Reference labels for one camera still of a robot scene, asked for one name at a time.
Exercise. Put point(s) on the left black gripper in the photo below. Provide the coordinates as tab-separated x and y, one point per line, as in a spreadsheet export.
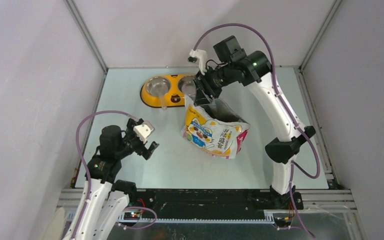
129	131

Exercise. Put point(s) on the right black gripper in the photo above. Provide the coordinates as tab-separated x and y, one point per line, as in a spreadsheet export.
204	90

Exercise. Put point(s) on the pet food bag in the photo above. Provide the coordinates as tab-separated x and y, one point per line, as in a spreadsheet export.
214	128

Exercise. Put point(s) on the yellow double pet bowl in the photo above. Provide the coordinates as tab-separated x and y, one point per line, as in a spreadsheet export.
179	86

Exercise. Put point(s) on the clear plastic scoop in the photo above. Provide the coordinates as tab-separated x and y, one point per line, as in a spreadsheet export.
160	90

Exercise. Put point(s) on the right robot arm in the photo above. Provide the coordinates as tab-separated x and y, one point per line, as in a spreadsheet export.
255	72

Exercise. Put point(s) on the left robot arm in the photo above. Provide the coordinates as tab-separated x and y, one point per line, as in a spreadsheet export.
104	197

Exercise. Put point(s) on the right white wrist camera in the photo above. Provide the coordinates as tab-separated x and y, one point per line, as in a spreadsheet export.
199	57

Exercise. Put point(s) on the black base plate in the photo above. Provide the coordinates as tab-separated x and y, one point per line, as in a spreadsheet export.
213	204

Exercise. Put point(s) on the aluminium frame rail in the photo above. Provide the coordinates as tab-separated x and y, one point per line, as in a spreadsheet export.
316	201

